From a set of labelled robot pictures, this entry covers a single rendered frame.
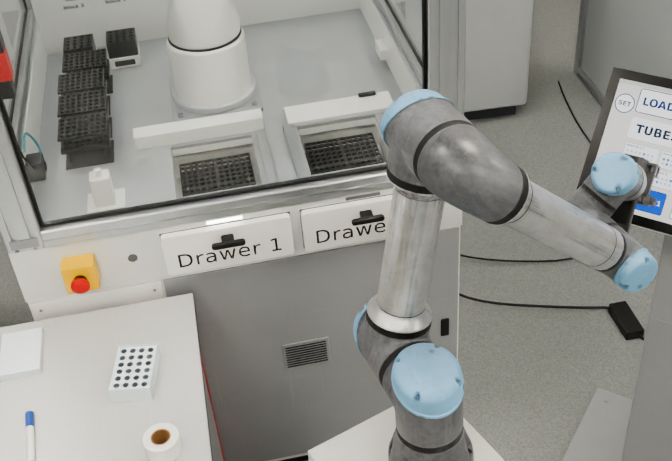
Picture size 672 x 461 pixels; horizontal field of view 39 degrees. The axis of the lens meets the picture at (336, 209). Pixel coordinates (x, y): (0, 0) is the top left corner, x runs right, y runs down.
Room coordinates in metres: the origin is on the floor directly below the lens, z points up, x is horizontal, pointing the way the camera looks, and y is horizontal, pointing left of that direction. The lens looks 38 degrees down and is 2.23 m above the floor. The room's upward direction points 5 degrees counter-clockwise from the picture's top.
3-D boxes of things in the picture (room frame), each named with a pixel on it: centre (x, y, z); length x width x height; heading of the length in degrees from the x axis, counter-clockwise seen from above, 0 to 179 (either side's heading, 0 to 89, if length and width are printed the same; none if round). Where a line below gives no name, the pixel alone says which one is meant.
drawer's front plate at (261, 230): (1.65, 0.25, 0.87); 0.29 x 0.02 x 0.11; 98
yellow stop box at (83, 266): (1.58, 0.57, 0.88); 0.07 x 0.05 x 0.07; 98
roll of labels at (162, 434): (1.18, 0.37, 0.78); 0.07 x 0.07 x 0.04
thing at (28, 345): (1.46, 0.71, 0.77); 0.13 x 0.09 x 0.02; 8
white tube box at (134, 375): (1.37, 0.45, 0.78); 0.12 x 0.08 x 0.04; 178
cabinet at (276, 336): (2.13, 0.27, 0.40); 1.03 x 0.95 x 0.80; 98
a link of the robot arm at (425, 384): (1.06, -0.13, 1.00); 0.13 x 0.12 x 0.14; 19
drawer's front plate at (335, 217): (1.69, -0.06, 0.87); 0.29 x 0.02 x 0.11; 98
